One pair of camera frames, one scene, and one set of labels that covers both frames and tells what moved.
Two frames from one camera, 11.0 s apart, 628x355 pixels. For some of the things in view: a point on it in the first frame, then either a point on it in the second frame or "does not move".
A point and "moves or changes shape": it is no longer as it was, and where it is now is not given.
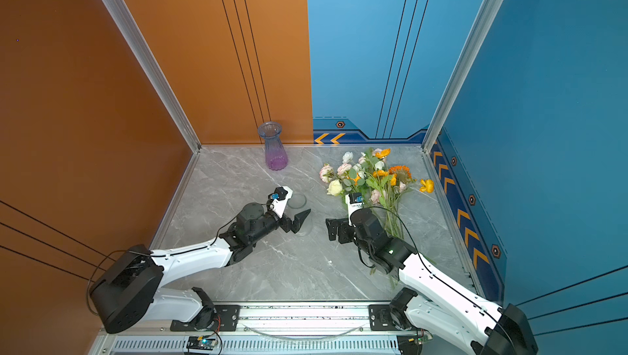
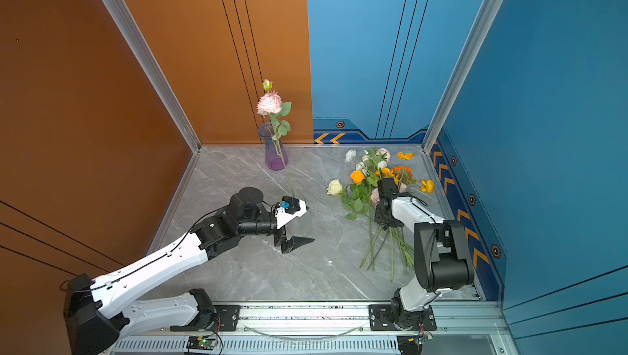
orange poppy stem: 380,155 to 403,169
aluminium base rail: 272,329 does not move
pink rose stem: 326,173 to 281,151
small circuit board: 201,343 does not move
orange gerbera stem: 402,173 moves or changes shape
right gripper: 332,229 to 378,217
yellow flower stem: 428,186 does not move
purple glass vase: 275,152 does not move
